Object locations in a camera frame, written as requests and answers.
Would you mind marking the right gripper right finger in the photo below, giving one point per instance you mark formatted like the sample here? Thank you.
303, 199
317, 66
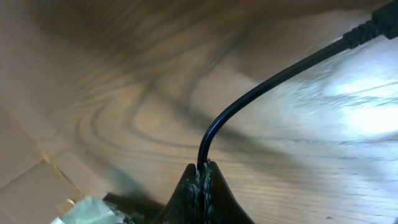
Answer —
217, 203

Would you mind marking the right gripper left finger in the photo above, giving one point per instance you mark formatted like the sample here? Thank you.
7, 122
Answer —
183, 206

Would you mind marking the cardboard panel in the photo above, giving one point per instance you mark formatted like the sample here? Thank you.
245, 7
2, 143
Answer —
33, 188

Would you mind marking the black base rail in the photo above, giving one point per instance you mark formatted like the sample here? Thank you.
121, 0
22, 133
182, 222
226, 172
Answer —
137, 208

